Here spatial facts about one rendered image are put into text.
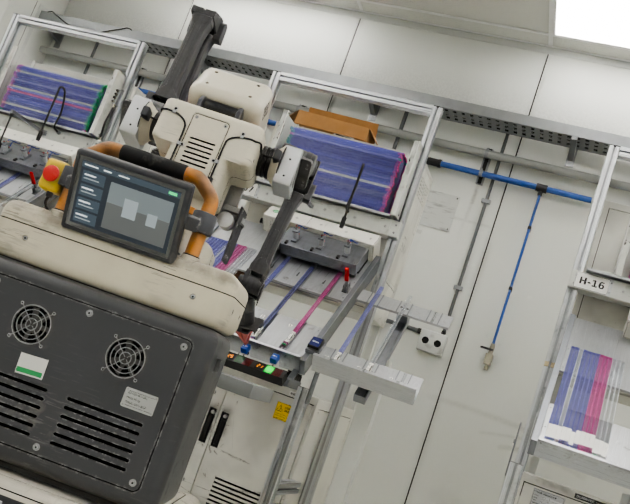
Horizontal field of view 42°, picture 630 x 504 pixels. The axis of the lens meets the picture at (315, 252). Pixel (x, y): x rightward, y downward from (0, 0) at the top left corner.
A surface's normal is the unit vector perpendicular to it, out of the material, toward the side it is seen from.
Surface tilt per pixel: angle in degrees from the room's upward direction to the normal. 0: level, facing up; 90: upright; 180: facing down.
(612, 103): 90
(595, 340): 44
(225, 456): 90
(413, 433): 90
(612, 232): 90
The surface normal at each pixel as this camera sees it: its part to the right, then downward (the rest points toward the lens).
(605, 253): -0.25, -0.25
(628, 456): 0.06, -0.84
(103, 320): -0.03, -0.18
